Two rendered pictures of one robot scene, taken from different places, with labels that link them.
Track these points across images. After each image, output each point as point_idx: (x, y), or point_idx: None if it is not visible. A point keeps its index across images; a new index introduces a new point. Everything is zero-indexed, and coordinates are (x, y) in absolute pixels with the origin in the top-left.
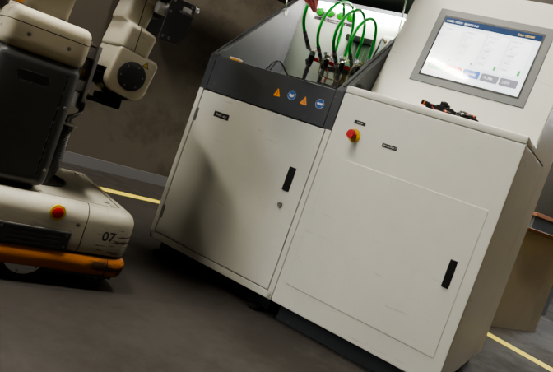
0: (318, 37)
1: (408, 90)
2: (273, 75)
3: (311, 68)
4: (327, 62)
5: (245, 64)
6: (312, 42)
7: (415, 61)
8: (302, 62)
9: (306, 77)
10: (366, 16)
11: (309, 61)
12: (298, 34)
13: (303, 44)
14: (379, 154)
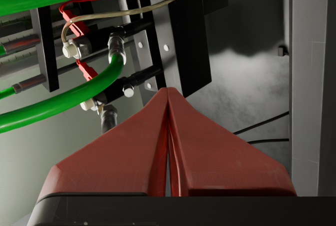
0: (109, 68)
1: None
2: (329, 75)
3: (57, 124)
4: (94, 34)
5: (320, 179)
6: (9, 171)
7: None
8: (60, 149)
9: (77, 117)
10: None
11: (120, 86)
12: (16, 211)
13: (26, 183)
14: None
